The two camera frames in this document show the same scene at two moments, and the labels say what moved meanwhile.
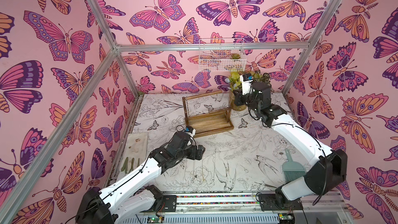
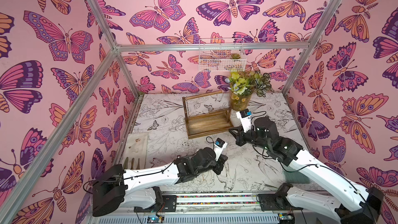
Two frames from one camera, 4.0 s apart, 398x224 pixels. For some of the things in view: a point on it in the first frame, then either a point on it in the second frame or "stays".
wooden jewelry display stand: (209, 122) stays
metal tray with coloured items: (238, 208) stays
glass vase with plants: (235, 84) stays
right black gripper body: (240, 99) -> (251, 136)
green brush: (292, 169) stays
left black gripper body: (190, 153) -> (219, 164)
